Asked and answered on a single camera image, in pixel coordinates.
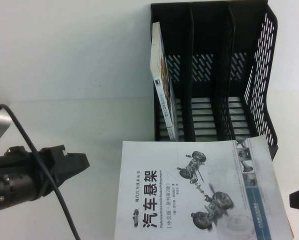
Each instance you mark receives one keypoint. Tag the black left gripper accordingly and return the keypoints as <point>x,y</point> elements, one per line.
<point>52,160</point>

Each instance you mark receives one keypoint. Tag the white car suspension book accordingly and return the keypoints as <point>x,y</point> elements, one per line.
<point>164,200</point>

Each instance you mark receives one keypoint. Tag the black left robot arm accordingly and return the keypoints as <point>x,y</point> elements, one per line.
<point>9,190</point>

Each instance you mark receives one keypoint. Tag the white ROS2 book orange edge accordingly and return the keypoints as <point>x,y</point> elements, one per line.
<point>291,230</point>

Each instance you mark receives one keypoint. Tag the white book with orange print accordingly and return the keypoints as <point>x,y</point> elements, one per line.
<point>162,100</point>

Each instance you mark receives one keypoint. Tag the black plastic book stand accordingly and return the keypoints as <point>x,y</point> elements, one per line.
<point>207,37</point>

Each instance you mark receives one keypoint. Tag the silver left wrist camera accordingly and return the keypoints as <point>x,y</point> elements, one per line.
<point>0,120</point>

